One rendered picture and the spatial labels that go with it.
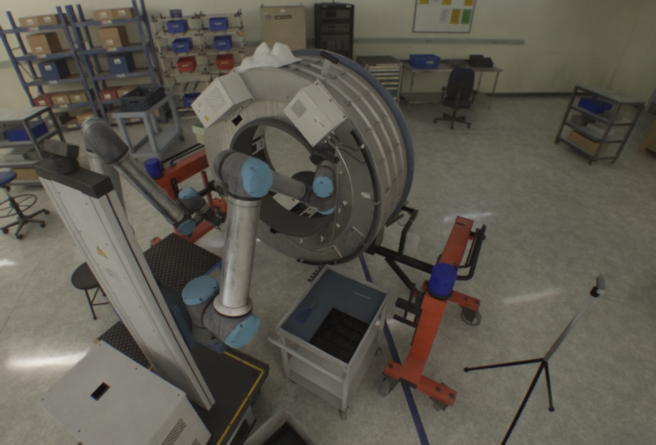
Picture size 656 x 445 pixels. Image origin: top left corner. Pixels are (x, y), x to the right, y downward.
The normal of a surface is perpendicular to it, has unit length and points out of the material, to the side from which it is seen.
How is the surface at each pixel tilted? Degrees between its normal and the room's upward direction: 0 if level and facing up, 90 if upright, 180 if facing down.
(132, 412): 0
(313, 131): 90
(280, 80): 90
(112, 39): 90
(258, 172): 83
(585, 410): 0
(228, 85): 55
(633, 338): 0
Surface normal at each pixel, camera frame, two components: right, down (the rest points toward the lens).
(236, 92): 0.71, -0.24
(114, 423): 0.00, -0.83
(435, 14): 0.16, 0.56
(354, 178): -0.51, 0.49
